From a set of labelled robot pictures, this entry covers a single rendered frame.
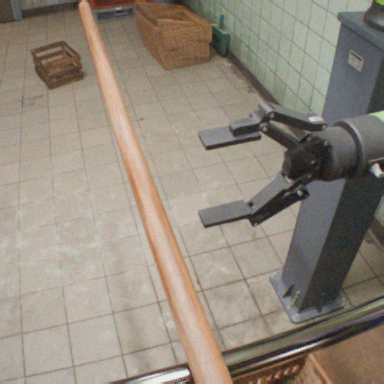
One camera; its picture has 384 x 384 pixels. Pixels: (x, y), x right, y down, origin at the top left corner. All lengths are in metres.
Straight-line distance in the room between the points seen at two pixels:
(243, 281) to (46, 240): 0.99
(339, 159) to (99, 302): 1.44
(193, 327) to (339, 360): 0.76
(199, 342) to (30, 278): 1.67
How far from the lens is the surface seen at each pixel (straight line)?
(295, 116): 0.51
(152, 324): 1.75
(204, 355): 0.36
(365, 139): 0.58
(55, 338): 1.79
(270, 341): 0.41
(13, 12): 5.19
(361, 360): 1.11
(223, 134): 0.48
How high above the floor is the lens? 1.53
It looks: 43 degrees down
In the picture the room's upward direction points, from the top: straight up
